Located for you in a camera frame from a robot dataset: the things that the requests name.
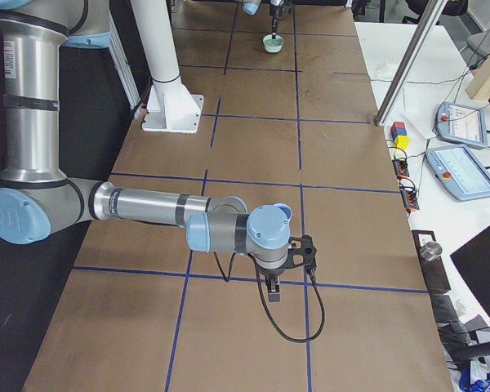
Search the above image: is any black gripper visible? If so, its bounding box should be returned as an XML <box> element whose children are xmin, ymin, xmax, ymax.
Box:
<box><xmin>256</xmin><ymin>261</ymin><xmax>286</xmax><ymax>302</ymax></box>
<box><xmin>269</xmin><ymin>4</ymin><xmax>284</xmax><ymax>39</ymax></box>

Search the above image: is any light green bowl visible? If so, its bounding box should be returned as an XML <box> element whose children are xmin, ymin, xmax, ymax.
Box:
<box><xmin>262</xmin><ymin>34</ymin><xmax>284</xmax><ymax>53</ymax></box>

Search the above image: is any blue-grey plastic cup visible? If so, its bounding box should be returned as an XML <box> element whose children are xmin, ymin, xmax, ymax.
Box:
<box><xmin>274</xmin><ymin>203</ymin><xmax>292</xmax><ymax>225</ymax></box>

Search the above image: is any red block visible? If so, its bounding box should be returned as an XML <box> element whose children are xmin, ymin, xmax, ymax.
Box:
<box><xmin>391</xmin><ymin>122</ymin><xmax>406</xmax><ymax>133</ymax></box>

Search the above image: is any steel cup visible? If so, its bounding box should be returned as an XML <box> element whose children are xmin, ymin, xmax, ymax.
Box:
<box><xmin>419</xmin><ymin>241</ymin><xmax>443</xmax><ymax>261</ymax></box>

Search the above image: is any black power strip near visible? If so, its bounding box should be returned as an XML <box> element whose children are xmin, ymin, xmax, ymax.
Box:
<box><xmin>399</xmin><ymin>185</ymin><xmax>420</xmax><ymax>213</ymax></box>

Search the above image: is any black power strip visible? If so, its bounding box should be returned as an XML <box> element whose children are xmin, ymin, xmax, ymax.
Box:
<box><xmin>392</xmin><ymin>158</ymin><xmax>410</xmax><ymax>180</ymax></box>
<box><xmin>399</xmin><ymin>185</ymin><xmax>420</xmax><ymax>213</ymax></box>

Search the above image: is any black box under cup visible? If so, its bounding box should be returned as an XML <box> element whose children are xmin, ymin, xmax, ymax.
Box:
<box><xmin>412</xmin><ymin>229</ymin><xmax>451</xmax><ymax>294</ymax></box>

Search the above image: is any blue block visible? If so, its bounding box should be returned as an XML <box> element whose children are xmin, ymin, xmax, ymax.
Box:
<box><xmin>390</xmin><ymin>125</ymin><xmax>408</xmax><ymax>140</ymax></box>

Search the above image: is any black power strip far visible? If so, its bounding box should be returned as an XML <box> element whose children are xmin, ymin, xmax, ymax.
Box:
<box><xmin>392</xmin><ymin>158</ymin><xmax>410</xmax><ymax>180</ymax></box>

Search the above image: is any yellow block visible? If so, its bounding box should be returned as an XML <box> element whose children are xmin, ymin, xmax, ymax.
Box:
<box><xmin>394</xmin><ymin>135</ymin><xmax>410</xmax><ymax>150</ymax></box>

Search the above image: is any near teach pendant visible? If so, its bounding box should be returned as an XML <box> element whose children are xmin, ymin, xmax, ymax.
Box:
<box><xmin>425</xmin><ymin>145</ymin><xmax>490</xmax><ymax>202</ymax></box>

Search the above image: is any teach pendant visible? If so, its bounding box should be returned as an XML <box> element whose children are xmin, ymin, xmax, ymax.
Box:
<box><xmin>425</xmin><ymin>145</ymin><xmax>490</xmax><ymax>202</ymax></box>
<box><xmin>434</xmin><ymin>101</ymin><xmax>488</xmax><ymax>149</ymax></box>

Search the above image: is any far teach pendant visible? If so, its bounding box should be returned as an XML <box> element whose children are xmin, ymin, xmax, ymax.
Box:
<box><xmin>434</xmin><ymin>101</ymin><xmax>488</xmax><ymax>149</ymax></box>

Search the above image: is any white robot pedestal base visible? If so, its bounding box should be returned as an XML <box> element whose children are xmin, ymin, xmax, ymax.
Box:
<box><xmin>131</xmin><ymin>0</ymin><xmax>204</xmax><ymax>134</ymax></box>

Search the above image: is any aluminium frame post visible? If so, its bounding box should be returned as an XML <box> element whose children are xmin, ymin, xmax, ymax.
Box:
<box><xmin>374</xmin><ymin>0</ymin><xmax>448</xmax><ymax>126</ymax></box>

